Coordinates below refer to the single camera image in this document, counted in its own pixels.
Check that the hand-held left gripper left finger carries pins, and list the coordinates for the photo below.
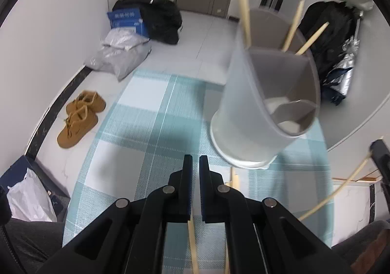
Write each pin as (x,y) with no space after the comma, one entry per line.
(179,194)

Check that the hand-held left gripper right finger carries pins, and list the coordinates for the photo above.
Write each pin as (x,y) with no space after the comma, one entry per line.
(211,194)

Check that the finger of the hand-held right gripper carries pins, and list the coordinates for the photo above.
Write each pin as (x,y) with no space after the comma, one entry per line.
(382,158)

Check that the wooden chopstick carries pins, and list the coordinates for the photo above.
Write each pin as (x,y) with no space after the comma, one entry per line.
(292,27)
(313,38)
(192,243)
(338,194)
(244,18)

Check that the white utensil holder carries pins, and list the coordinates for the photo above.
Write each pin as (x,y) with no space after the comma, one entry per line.
(243,109)

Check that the blue checkered tablecloth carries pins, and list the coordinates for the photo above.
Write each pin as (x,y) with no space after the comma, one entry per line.
(137,140)

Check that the person's right leg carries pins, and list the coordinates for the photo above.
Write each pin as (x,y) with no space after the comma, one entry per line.
(356,237)

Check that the person's leg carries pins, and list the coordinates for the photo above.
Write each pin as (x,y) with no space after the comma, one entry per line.
(356,237)
(27,246)

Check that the silver folding umbrella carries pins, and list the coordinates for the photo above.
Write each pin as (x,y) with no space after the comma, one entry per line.
(344,79)

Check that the brown suede shoe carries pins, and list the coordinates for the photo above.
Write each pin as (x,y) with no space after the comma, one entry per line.
(88,100)
(76,127)

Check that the navy box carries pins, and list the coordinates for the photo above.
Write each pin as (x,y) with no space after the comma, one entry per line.
(45,179)

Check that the black jacket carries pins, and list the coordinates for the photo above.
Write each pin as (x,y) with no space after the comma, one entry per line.
(329,33)

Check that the grey plastic bag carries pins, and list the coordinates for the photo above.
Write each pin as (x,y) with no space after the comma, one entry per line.
(122,54)

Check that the white plastic bag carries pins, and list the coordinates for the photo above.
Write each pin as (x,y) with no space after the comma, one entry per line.
(27,201)

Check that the person's left leg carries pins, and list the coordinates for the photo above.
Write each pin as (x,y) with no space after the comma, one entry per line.
(27,246)

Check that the black bag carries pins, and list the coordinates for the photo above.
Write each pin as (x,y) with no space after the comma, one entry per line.
(161,21)

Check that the blue cardboard box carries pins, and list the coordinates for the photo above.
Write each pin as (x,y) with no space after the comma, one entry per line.
(126,19)

